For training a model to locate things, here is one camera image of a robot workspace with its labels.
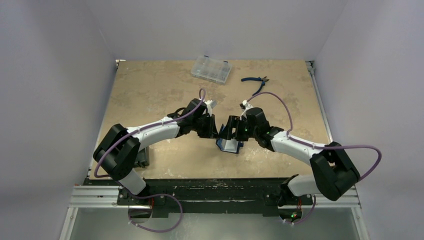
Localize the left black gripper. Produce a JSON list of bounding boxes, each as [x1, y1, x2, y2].
[[192, 113, 220, 139]]

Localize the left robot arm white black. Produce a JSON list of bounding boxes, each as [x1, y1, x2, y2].
[[93, 98, 218, 205]]

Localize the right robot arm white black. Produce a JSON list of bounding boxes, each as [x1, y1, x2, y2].
[[218, 107, 360, 205]]

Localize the black card tray box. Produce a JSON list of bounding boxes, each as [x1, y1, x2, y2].
[[133, 147, 150, 168]]

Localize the clear plastic organizer box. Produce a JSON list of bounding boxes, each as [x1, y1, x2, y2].
[[190, 55, 233, 85]]

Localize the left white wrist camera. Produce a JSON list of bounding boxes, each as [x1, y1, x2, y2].
[[204, 100, 217, 116]]

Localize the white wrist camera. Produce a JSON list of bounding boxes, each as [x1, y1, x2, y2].
[[204, 100, 217, 116], [240, 100, 253, 117]]

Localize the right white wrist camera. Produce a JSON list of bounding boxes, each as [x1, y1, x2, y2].
[[240, 100, 253, 117]]

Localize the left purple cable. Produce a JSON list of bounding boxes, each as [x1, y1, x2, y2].
[[93, 88, 207, 233]]

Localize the blue handled pliers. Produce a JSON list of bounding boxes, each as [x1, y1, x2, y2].
[[240, 76, 270, 98]]

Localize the black aluminium mounting rail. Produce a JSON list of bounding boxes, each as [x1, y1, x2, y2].
[[67, 178, 362, 220]]

